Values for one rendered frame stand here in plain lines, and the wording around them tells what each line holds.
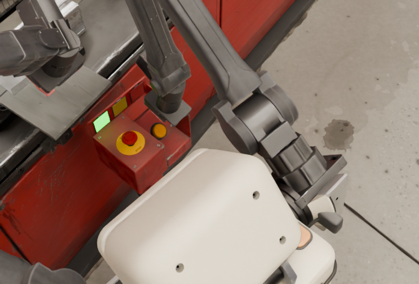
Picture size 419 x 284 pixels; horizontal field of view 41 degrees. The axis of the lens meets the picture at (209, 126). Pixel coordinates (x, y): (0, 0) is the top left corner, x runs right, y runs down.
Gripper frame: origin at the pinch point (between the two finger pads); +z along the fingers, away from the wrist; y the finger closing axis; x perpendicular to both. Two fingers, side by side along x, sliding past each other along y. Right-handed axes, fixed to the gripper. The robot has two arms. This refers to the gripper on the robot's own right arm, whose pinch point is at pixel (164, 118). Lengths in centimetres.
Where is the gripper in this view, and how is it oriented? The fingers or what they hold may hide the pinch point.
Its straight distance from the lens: 141.6
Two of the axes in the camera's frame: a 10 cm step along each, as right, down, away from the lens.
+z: -1.8, 4.0, 9.0
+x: -6.6, 6.3, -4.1
